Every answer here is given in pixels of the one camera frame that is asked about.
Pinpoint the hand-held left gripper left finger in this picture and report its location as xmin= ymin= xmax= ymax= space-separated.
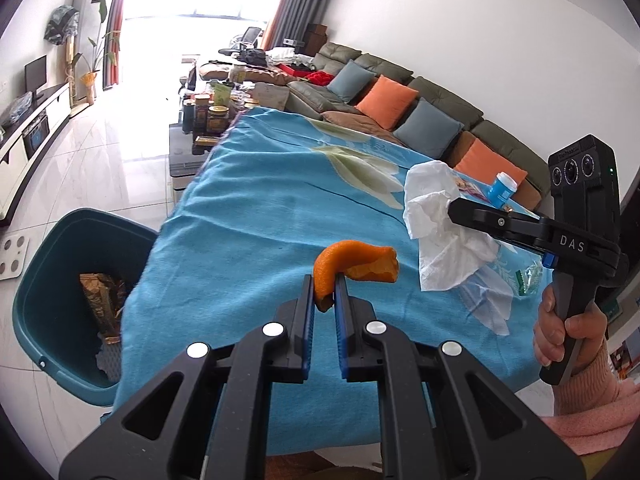
xmin=59 ymin=273 xmax=317 ymax=480

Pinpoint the person's right forearm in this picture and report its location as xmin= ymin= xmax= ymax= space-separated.
xmin=550 ymin=337 xmax=631 ymax=461

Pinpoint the clear plastic bag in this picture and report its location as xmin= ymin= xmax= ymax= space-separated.
xmin=457 ymin=260 xmax=516 ymax=337

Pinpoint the grey-blue cushion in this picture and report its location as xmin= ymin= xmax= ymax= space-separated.
xmin=327 ymin=59 xmax=377 ymax=105
xmin=393 ymin=98 xmax=464 ymax=161

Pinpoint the person's right hand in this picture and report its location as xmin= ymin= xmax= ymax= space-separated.
xmin=532 ymin=287 xmax=608 ymax=368

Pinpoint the white and black TV cabinet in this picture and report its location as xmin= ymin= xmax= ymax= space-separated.
xmin=0 ymin=81 xmax=71 ymax=227

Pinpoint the white foam net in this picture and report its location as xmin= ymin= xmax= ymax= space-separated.
xmin=94 ymin=344 xmax=122 ymax=388

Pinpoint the blue floral printed blanket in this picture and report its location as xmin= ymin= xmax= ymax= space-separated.
xmin=111 ymin=106 xmax=556 ymax=456

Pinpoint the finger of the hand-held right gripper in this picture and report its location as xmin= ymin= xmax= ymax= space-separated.
xmin=446 ymin=198 xmax=556 ymax=257

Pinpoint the plastic wrapped bundle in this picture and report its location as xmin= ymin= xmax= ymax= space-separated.
xmin=0 ymin=92 xmax=32 ymax=128

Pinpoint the colourful flat snack packet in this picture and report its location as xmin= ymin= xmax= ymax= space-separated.
xmin=450 ymin=172 xmax=491 ymax=202

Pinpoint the small black monitor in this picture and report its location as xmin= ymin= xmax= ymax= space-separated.
xmin=25 ymin=56 xmax=49 ymax=100

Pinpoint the white bathroom scale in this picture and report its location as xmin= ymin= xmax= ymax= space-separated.
xmin=0 ymin=236 xmax=30 ymax=281

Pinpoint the orange cushion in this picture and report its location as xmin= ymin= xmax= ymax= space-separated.
xmin=356 ymin=75 xmax=420 ymax=131
xmin=452 ymin=138 xmax=529 ymax=196

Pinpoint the black glass coffee table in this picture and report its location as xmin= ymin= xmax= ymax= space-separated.
xmin=169 ymin=52 xmax=241 ymax=177

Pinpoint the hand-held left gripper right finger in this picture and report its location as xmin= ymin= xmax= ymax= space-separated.
xmin=334 ymin=275 xmax=587 ymax=480

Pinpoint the tall leafy plant yellow pot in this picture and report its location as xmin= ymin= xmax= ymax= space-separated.
xmin=75 ymin=0 xmax=123 ymax=106

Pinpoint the blue cup with white lid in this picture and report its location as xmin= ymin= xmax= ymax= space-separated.
xmin=487 ymin=170 xmax=519 ymax=209

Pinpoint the floor fan with printed cover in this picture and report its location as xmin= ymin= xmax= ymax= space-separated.
xmin=44 ymin=4 xmax=82 ymax=106

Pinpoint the teal plastic trash bin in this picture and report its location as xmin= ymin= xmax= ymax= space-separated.
xmin=12 ymin=208 xmax=161 ymax=408

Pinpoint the black office chair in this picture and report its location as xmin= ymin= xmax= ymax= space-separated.
xmin=218 ymin=26 xmax=264 ymax=58

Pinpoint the orange peel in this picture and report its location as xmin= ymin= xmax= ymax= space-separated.
xmin=313 ymin=240 xmax=399 ymax=313

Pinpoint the beige paper bag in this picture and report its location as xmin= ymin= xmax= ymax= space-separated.
xmin=252 ymin=82 xmax=292 ymax=112

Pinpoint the white tissue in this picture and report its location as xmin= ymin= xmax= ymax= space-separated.
xmin=402 ymin=160 xmax=502 ymax=293

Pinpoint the cluster of brown food jars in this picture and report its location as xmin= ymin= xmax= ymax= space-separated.
xmin=181 ymin=91 xmax=232 ymax=136

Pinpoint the clear green printed wrapper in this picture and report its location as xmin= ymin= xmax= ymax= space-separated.
xmin=514 ymin=262 xmax=543 ymax=297

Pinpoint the green and brown sofa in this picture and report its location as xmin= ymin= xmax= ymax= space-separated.
xmin=197 ymin=41 xmax=551 ymax=211

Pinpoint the stack of brown boxes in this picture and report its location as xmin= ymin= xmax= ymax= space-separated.
xmin=302 ymin=23 xmax=329 ymax=57

